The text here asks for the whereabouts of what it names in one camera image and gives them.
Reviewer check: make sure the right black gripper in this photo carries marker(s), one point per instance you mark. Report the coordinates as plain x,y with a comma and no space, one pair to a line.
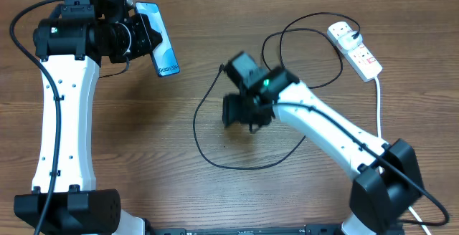
234,113

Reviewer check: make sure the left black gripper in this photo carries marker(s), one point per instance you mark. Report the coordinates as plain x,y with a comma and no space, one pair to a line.
146,42

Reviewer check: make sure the Samsung Galaxy smartphone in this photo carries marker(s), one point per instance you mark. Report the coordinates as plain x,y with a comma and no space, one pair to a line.
163,56

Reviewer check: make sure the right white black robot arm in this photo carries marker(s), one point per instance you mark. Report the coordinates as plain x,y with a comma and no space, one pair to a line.
386,178

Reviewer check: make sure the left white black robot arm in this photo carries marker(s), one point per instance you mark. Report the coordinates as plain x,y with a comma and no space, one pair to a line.
69,46

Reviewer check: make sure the white charger plug adapter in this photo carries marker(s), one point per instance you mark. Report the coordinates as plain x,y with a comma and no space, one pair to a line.
348,42

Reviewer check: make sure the white power strip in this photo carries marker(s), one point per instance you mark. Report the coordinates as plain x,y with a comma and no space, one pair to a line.
361,59

